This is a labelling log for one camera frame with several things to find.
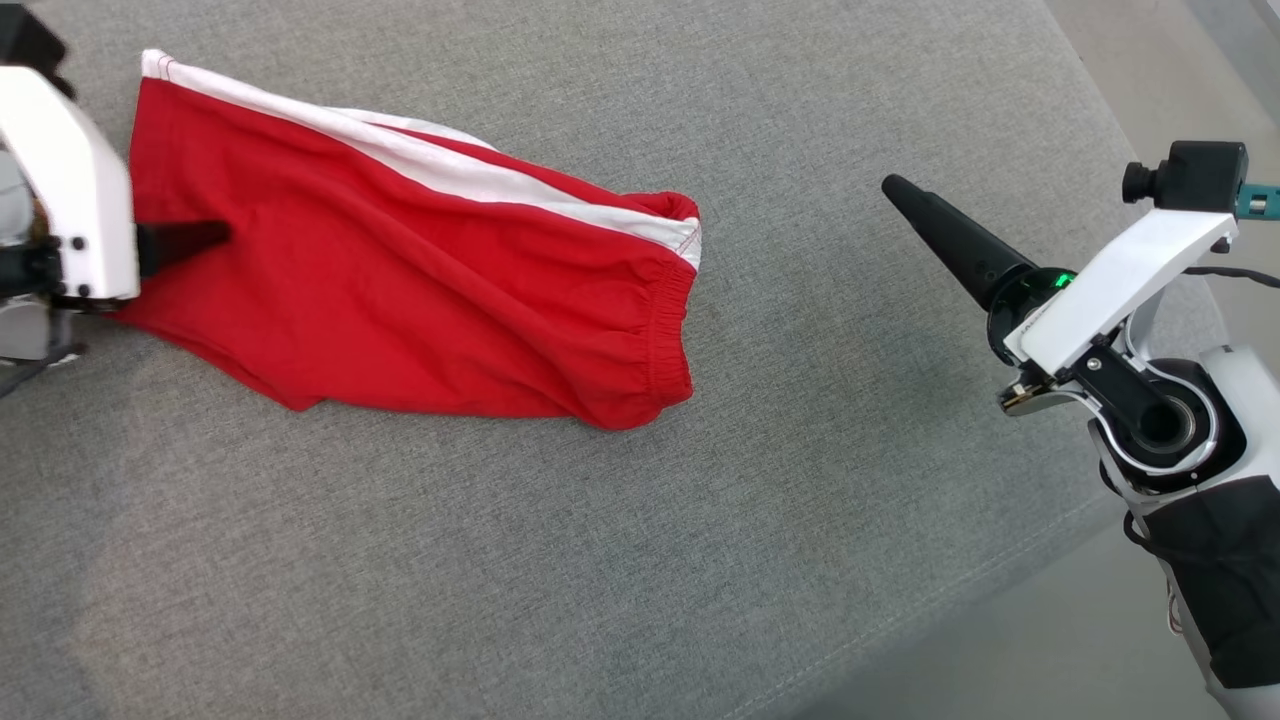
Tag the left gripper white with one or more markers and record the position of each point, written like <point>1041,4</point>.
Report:
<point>70,190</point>

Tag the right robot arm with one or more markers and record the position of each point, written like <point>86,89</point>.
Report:
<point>1230,560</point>

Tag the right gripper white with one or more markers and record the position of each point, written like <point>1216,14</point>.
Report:
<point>1120,285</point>

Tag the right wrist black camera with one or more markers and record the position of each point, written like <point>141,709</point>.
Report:
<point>1200,175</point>

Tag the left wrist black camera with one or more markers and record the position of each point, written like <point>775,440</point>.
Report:
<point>25,45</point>

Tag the red shorts white stripe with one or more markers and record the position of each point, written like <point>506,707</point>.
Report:
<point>400,290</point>

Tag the wrist black camera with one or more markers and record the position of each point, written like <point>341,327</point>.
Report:
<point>25,45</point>
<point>1200,175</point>

